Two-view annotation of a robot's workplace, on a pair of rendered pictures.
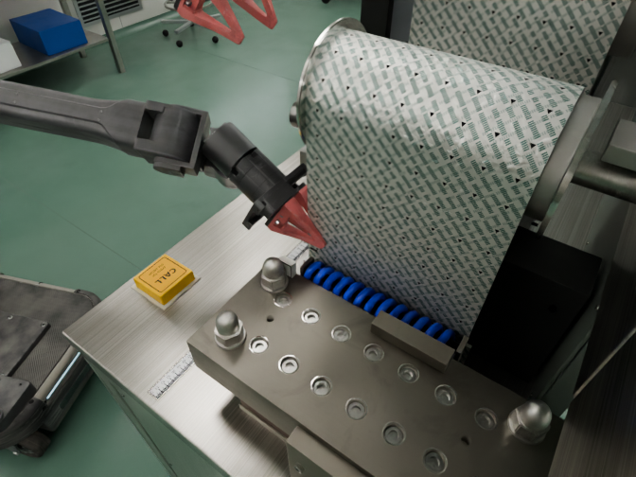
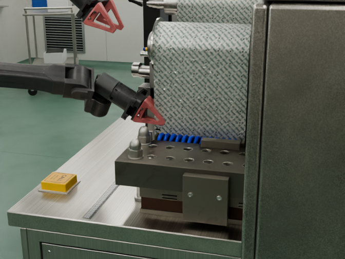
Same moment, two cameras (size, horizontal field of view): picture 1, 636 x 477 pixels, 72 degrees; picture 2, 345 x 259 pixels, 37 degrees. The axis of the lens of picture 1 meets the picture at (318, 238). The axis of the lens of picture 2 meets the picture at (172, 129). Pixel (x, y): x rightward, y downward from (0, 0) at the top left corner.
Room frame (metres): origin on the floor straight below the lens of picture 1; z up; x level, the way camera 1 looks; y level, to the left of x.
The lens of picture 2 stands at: (-0.80, 0.42, 1.47)
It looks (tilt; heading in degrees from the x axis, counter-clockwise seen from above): 19 degrees down; 340
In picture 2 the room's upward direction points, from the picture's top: straight up
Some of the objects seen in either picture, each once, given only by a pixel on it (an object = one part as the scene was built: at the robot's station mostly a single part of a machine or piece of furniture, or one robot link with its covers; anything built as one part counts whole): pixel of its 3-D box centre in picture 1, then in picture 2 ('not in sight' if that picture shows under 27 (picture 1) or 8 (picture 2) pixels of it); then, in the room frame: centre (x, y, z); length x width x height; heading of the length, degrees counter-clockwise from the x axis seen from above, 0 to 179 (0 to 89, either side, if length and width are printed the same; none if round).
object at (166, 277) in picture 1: (164, 278); (59, 181); (0.47, 0.26, 0.91); 0.07 x 0.07 x 0.02; 55
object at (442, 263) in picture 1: (389, 252); (199, 110); (0.36, -0.08, 1.10); 0.23 x 0.01 x 0.18; 55
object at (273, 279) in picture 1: (273, 271); (144, 134); (0.37, 0.06, 1.05); 0.04 x 0.04 x 0.04
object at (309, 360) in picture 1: (363, 392); (207, 168); (0.23, -0.05, 1.00); 0.40 x 0.16 x 0.06; 55
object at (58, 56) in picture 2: not in sight; (53, 43); (5.32, -0.39, 0.51); 0.91 x 0.58 x 1.02; 169
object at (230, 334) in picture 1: (227, 326); (135, 147); (0.29, 0.10, 1.05); 0.04 x 0.04 x 0.04
